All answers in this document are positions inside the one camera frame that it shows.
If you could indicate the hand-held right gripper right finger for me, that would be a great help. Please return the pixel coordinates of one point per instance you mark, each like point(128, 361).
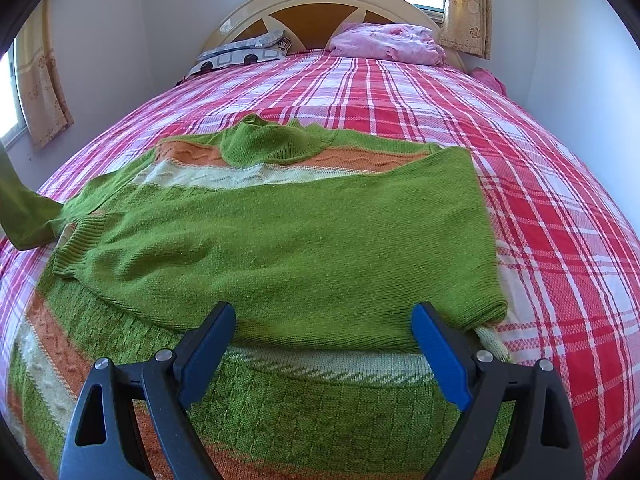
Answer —
point(440, 355)

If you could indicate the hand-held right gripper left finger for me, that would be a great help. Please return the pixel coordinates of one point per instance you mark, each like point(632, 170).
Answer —
point(210, 350)

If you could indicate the green striped knit sweater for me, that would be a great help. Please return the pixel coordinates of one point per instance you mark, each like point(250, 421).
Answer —
point(300, 240)

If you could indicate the red white plaid bed sheet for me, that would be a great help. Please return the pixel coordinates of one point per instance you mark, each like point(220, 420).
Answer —
point(400, 110)

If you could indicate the pink cloth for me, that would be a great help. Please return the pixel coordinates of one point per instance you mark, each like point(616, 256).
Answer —
point(487, 79)

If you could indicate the grey white patterned pillow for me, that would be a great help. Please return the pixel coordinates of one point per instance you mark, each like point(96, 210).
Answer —
point(235, 55)

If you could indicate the yellow floral curtain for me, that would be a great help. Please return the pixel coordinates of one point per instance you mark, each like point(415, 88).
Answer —
point(42, 90)
point(467, 10)

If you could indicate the pink crumpled blanket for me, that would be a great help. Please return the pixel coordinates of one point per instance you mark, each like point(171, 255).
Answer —
point(385, 42)

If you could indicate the cream and brown headboard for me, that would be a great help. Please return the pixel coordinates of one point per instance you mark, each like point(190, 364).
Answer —
point(310, 25)

